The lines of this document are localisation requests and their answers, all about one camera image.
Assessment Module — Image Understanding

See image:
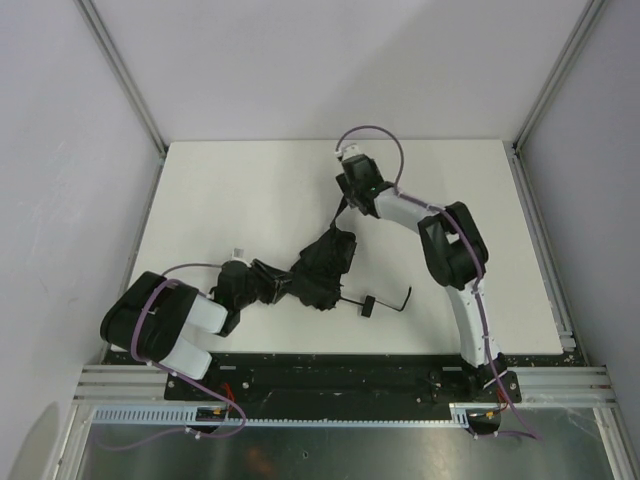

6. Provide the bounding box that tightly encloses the grey slotted cable duct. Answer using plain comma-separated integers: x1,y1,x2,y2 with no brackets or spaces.
89,402,471,427

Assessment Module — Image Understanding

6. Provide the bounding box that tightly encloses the black folding umbrella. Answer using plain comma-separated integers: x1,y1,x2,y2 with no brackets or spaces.
287,197,412,318

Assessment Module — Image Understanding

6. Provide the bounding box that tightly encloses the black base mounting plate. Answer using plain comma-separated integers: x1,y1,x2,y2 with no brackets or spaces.
164,353,522,422

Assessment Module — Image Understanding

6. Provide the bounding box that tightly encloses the right aluminium frame post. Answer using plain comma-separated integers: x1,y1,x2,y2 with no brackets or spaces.
512,0,609,152

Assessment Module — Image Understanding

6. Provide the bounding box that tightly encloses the aluminium table edge rail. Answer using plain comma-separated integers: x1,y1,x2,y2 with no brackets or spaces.
503,142,579,352

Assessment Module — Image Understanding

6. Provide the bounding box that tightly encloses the left aluminium frame post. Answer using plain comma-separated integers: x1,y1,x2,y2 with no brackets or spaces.
73,0,168,158

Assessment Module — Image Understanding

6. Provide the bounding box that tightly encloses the aluminium frame post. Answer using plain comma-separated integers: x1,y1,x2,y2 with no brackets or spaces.
73,0,168,158
512,0,609,152

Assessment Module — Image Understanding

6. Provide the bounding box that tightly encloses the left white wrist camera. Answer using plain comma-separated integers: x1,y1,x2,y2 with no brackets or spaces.
230,248,250,265

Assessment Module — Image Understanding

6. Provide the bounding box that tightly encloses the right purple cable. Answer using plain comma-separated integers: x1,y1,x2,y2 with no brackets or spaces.
337,124,544,441

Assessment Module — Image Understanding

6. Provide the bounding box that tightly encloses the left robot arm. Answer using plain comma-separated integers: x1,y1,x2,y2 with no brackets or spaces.
100,259,293,380

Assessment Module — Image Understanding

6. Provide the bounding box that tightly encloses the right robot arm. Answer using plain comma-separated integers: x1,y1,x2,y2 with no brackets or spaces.
336,151,507,390

